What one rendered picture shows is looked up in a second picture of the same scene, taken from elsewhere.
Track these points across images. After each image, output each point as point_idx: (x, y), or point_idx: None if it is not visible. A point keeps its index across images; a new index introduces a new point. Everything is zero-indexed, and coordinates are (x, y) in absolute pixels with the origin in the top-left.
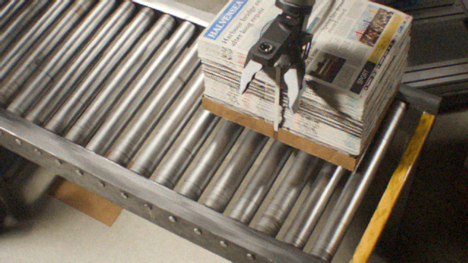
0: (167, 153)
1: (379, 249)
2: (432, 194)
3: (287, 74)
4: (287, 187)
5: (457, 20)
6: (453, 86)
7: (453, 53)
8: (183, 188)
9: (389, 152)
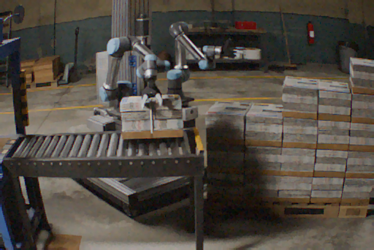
0: (85, 230)
1: (191, 231)
2: None
3: (156, 95)
4: (163, 148)
5: None
6: (187, 178)
7: None
8: (129, 155)
9: (173, 211)
